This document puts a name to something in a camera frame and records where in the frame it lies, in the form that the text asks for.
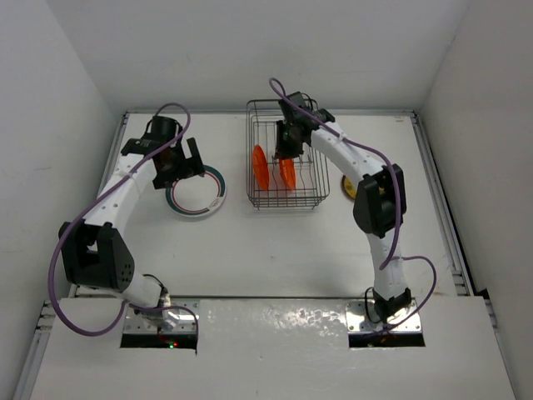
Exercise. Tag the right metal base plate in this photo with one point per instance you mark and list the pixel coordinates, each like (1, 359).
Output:
(361, 318)

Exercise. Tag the metal base plate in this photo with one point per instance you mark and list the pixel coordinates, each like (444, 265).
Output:
(361, 318)
(182, 317)

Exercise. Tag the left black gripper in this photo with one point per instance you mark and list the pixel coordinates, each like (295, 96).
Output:
(189, 167)

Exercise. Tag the orange plate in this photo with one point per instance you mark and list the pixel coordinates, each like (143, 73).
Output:
(260, 167)
(288, 173)

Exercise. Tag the yellow brown plate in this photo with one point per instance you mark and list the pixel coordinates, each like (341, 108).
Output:
(348, 188)

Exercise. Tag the wire dish rack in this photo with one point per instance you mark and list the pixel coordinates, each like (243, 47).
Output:
(311, 169)

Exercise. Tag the white plate green rim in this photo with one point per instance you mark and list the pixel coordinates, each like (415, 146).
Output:
(198, 196)

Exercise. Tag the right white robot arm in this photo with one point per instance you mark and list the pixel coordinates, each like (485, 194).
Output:
(380, 201)

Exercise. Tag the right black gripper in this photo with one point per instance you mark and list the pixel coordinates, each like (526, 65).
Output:
(285, 151)

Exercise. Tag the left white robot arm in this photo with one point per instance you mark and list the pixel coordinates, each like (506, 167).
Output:
(94, 252)

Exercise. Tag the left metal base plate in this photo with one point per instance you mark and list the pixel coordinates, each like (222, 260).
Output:
(182, 317)

